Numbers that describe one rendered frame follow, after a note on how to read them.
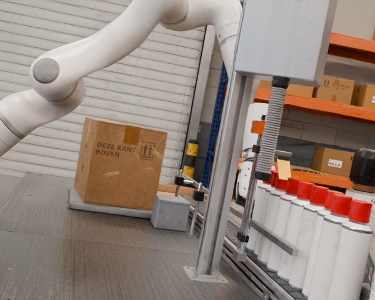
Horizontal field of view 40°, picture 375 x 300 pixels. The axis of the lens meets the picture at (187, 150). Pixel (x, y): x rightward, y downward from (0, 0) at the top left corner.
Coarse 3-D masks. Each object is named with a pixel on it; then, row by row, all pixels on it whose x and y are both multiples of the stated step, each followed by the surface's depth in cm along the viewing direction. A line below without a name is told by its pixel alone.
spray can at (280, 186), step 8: (280, 184) 115; (272, 192) 115; (280, 192) 114; (272, 200) 115; (272, 208) 114; (272, 216) 114; (264, 224) 116; (272, 224) 114; (264, 240) 115; (264, 248) 115; (264, 256) 115; (264, 264) 115
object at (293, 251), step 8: (184, 176) 197; (192, 184) 182; (232, 208) 136; (240, 216) 128; (256, 224) 118; (264, 232) 112; (272, 232) 111; (272, 240) 107; (280, 240) 103; (288, 248) 99; (296, 248) 99; (296, 256) 98
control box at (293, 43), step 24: (264, 0) 105; (288, 0) 103; (312, 0) 101; (336, 0) 107; (264, 24) 105; (288, 24) 103; (312, 24) 101; (240, 48) 107; (264, 48) 105; (288, 48) 103; (312, 48) 101; (240, 72) 107; (264, 72) 104; (288, 72) 103; (312, 72) 101
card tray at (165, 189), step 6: (162, 186) 233; (168, 186) 234; (174, 186) 234; (180, 186) 235; (162, 192) 230; (168, 192) 234; (174, 192) 235; (180, 192) 235; (186, 192) 236; (192, 192) 237; (204, 198) 228
